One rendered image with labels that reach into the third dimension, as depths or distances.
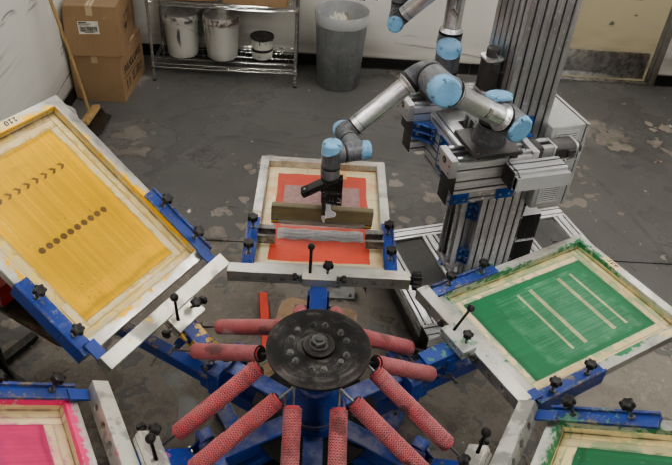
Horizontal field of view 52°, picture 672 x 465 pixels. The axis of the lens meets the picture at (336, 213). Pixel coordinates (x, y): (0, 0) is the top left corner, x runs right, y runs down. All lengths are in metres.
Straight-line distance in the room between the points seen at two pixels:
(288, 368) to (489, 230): 1.93
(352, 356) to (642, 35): 5.43
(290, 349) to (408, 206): 2.87
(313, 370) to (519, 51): 1.74
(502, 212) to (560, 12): 1.04
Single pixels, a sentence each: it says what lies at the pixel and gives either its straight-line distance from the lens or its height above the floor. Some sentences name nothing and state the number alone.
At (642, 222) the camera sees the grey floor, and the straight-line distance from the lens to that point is 5.15.
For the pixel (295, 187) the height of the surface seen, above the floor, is 0.96.
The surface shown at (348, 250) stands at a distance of 2.82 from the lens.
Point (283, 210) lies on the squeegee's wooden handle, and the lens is 2.73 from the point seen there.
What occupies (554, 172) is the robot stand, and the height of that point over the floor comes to 1.17.
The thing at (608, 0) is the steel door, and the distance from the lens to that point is 6.70.
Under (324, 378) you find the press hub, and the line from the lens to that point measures 1.90.
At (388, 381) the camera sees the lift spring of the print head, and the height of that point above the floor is 1.24.
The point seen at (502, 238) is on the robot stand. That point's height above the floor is 0.54.
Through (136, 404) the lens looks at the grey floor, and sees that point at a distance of 3.54.
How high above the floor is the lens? 2.79
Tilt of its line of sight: 38 degrees down
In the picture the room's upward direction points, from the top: 5 degrees clockwise
